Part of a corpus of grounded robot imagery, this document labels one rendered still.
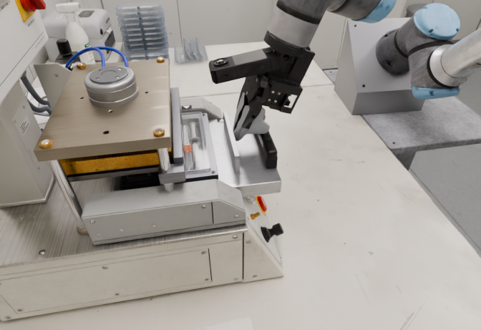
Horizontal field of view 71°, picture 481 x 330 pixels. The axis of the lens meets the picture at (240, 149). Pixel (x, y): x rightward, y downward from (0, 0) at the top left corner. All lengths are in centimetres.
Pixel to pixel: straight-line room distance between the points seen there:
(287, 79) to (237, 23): 260
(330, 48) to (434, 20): 200
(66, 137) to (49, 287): 29
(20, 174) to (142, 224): 23
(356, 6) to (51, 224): 62
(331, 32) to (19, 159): 265
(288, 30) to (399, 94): 79
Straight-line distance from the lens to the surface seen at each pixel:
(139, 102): 57
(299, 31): 55
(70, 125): 55
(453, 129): 131
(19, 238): 68
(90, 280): 68
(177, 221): 56
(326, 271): 77
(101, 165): 56
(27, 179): 68
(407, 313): 77
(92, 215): 55
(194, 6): 310
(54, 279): 68
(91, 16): 157
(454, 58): 100
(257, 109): 58
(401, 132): 121
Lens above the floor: 139
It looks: 39 degrees down
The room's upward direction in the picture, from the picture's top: straight up
